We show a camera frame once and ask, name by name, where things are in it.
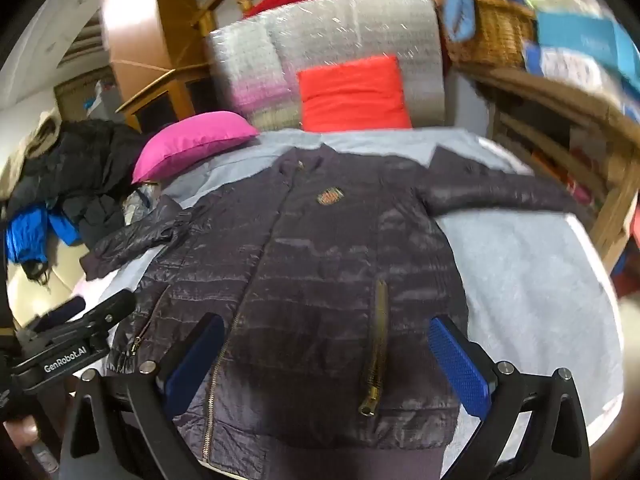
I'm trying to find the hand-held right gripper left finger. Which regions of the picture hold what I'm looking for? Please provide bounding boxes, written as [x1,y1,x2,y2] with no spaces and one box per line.
[59,312,226,480]

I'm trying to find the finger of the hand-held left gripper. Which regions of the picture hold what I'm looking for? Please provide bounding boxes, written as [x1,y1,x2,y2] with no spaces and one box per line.
[29,296,87,333]
[82,290,137,333]

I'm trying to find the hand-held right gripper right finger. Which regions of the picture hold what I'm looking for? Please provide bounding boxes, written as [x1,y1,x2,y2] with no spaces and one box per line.
[429,316,593,480]

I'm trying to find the dark quilted puffer jacket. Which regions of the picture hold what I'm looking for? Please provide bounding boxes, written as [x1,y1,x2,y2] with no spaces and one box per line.
[80,142,596,480]

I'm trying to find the person's left hand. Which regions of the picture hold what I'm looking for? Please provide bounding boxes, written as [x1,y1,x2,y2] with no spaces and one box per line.
[2,412,51,467]

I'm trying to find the beige sofa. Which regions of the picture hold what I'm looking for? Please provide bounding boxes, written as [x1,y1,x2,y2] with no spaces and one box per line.
[5,240,101,331]

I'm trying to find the blue jacket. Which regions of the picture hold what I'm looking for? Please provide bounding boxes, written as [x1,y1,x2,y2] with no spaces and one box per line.
[5,205,83,266]

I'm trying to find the clear plastic bag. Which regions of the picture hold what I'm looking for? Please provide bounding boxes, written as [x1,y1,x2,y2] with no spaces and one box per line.
[122,182,163,226]

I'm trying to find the grey bed blanket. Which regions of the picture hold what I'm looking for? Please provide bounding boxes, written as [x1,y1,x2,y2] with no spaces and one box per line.
[75,127,626,466]

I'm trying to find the black jacket pile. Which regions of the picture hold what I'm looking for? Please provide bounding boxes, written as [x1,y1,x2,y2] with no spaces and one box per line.
[7,120,151,246]

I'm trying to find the beige fur-trimmed coat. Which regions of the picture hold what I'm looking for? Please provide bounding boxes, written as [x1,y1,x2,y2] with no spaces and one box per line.
[0,110,63,201]

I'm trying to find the pink pillow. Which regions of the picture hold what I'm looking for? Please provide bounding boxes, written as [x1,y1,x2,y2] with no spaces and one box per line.
[131,111,260,184]

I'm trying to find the wooden cabinet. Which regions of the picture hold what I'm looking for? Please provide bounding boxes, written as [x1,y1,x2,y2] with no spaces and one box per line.
[100,0,211,133]

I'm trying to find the red pillow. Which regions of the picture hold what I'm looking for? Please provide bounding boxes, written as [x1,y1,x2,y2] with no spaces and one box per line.
[296,55,412,133]

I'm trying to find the wicker basket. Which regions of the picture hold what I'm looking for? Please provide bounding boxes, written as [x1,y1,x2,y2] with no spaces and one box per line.
[442,0,538,68]

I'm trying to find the teal box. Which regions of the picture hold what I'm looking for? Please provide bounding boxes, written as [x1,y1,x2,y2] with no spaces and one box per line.
[537,12,633,76]

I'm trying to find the silver foil mat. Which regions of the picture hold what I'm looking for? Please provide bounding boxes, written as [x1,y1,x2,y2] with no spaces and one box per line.
[206,0,446,133]

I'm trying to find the light blue cloth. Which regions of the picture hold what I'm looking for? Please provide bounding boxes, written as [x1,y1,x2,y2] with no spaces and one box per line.
[442,0,506,43]

